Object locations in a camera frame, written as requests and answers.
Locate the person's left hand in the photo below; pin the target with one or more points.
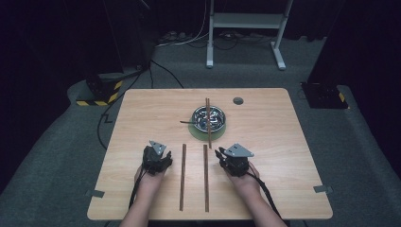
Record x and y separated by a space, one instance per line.
150 183

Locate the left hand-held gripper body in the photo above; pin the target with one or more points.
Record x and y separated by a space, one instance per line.
153 159

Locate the dark spoon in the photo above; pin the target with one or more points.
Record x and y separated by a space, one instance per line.
186 122

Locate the shiny metal bowl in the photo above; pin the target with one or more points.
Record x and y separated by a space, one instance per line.
217 118

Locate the white metal stand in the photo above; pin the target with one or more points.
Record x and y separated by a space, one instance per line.
246 20

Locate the person's right hand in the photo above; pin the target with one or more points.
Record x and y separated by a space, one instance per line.
244 184

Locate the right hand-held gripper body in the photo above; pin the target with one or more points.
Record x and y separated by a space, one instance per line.
238 160

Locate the round green coaster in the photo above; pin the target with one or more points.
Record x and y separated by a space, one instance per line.
201 136

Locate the black yellow striped stand base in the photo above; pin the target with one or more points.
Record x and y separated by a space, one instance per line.
104 93

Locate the round grey table grommet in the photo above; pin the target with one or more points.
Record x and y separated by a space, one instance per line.
238 101

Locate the brown wooden chopstick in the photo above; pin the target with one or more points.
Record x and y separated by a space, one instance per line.
208 123
182 177
205 178

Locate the grey tape piece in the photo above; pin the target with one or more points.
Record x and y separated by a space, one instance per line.
95 193
322 189

